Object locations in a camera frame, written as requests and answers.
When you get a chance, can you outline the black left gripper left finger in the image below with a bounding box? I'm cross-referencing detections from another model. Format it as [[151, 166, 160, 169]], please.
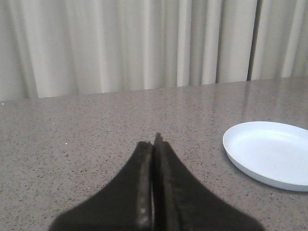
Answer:
[[50, 141, 153, 231]]

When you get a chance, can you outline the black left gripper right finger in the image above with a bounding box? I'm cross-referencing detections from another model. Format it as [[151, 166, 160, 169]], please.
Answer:
[[153, 133, 264, 231]]

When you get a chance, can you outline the light blue round plate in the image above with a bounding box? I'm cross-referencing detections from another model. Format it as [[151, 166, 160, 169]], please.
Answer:
[[222, 121, 308, 192]]

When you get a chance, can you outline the white pleated curtain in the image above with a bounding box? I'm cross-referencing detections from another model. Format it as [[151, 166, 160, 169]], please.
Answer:
[[0, 0, 308, 101]]

